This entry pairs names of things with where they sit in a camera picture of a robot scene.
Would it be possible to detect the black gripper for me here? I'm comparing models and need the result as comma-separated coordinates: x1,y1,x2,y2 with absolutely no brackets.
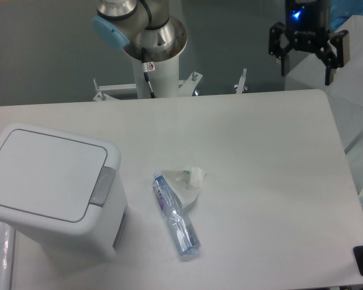
268,0,350,86

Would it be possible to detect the white push-lid trash can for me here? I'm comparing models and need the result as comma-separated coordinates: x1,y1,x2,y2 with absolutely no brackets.
0,123,128,260

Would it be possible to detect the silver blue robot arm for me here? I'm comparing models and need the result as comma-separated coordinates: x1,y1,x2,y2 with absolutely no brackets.
92,1,350,85

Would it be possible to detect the blue water jug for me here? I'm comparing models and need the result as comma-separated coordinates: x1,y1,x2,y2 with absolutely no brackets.
330,0,363,31

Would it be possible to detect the silver clamp bolt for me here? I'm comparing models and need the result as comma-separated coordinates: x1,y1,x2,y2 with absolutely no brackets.
234,68,248,94

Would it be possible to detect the crumpled white tissue wrapper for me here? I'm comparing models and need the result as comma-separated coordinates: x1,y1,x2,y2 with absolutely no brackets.
161,165,206,210

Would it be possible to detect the crushed clear plastic bottle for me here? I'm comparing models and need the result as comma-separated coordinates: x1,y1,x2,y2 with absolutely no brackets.
152,173,201,258

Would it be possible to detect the clear plastic sheet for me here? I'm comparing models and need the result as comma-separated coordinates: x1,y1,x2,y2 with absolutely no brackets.
0,222,15,289

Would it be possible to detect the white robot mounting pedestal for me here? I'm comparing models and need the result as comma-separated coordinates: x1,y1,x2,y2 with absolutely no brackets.
131,56,179,99

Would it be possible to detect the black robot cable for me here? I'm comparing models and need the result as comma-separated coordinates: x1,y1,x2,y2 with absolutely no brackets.
140,47,156,98

